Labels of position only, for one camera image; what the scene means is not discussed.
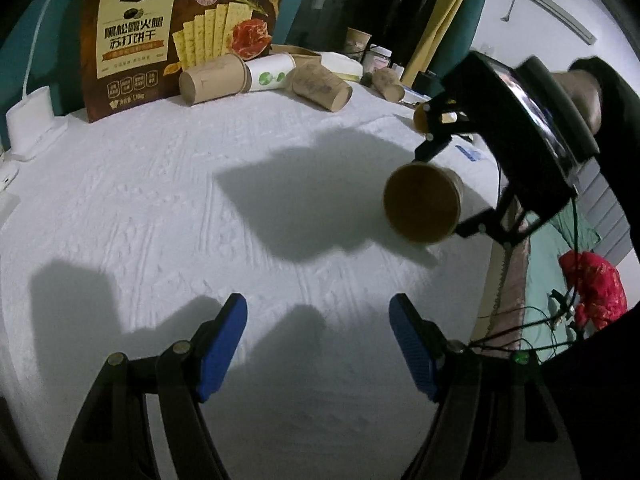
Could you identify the white desk lamp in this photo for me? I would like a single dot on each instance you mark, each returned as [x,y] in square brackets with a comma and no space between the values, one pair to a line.
[32,124]

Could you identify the yellow curtain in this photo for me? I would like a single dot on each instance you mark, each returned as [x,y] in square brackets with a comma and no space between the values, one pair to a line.
[441,18]

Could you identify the brown paper cup back right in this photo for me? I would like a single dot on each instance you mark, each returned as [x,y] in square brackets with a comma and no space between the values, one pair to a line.
[386,81]

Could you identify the teal curtain right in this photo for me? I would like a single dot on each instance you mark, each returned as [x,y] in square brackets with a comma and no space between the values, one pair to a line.
[458,38]

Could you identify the blue white leaflet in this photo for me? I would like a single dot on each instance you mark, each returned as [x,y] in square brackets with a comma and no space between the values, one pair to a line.
[470,153]

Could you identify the green bed sheet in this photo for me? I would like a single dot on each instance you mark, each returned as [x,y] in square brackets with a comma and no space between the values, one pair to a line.
[543,276]

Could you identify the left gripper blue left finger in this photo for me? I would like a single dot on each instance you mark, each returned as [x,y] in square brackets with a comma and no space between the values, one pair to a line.
[199,365]

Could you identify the white tissue pack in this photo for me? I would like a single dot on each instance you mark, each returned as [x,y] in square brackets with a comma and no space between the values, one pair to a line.
[342,66]

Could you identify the brown paper cup left centre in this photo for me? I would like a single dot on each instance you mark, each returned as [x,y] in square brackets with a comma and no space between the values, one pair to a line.
[314,82]

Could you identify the teal curtain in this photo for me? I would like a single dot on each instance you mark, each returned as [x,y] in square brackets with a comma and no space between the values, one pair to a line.
[458,38]
[43,49]

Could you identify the right hand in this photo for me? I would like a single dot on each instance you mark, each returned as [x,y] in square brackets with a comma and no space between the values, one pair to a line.
[585,92]

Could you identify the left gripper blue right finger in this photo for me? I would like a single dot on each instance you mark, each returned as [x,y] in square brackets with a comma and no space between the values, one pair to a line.
[429,355]

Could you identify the white knitted tablecloth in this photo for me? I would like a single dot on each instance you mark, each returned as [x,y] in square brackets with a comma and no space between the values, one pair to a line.
[132,231]

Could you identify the grey padded headboard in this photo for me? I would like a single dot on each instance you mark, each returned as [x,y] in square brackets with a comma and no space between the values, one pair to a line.
[600,207]

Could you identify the teal curtain left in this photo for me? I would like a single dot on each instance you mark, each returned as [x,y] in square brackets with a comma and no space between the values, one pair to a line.
[43,49]

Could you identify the brown paper cup front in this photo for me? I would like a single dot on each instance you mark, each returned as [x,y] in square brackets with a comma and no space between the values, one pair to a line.
[423,202]

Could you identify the upright paper cup at window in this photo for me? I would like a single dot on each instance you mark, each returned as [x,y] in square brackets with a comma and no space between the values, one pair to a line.
[356,42]

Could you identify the brown paper cup by box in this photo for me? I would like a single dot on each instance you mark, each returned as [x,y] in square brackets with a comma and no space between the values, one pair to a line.
[224,76]

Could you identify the brown cracker box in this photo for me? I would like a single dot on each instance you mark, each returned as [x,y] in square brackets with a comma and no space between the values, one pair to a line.
[132,52]

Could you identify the red cloth on bed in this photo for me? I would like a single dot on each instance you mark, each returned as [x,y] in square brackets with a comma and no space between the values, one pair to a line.
[602,297]

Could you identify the white green paper cup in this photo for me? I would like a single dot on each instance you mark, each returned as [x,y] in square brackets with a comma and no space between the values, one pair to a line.
[270,72]

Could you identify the brown oval paper container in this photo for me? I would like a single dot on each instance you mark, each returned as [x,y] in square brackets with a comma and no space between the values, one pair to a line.
[300,55]

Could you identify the brown paper cup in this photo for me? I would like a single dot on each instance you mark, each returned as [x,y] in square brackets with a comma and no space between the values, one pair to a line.
[224,76]
[314,82]
[386,81]
[423,202]

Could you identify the white lidded jar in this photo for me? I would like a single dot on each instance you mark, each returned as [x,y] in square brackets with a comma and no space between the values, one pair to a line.
[375,58]

